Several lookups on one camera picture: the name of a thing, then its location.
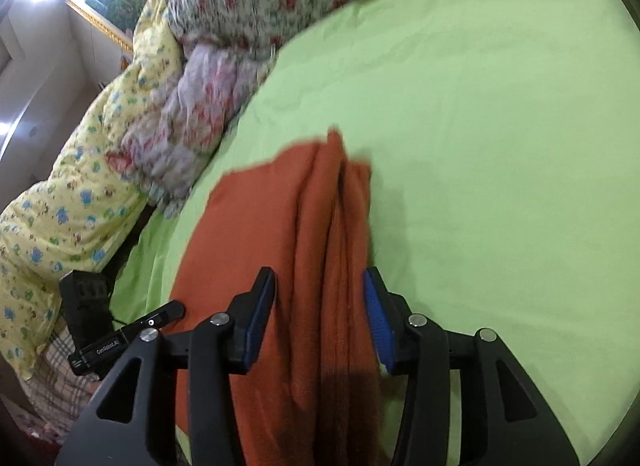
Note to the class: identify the pastel floral cloth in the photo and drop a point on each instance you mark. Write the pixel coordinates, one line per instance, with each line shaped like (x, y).
(200, 95)

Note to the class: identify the green bed sheet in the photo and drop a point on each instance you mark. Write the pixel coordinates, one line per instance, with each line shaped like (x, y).
(500, 145)

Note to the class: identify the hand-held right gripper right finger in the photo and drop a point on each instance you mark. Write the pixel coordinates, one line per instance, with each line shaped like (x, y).
(380, 326)

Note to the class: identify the plaid cloth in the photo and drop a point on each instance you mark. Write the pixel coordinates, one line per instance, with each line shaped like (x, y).
(55, 386)

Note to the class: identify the yellow cartoon print quilt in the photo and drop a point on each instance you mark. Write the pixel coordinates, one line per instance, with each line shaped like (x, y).
(75, 196)

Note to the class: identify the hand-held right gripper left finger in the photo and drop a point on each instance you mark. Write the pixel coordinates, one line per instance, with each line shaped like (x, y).
(257, 326)

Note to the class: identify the orange knitted sweater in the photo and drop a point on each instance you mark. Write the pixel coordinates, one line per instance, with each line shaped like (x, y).
(280, 206)

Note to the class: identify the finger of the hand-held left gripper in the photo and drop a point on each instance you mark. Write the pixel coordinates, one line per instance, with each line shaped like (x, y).
(162, 315)

